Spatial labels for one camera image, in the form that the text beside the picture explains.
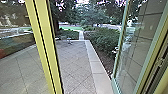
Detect dark outdoor patio chair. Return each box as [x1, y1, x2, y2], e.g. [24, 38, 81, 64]
[60, 34, 74, 46]

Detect green hedge shrubs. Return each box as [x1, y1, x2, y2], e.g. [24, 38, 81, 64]
[87, 27, 122, 57]

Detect red green outdoor bench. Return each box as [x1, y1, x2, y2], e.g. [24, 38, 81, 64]
[0, 32, 36, 60]

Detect green glass door frame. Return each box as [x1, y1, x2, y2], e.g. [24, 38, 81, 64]
[23, 0, 168, 94]

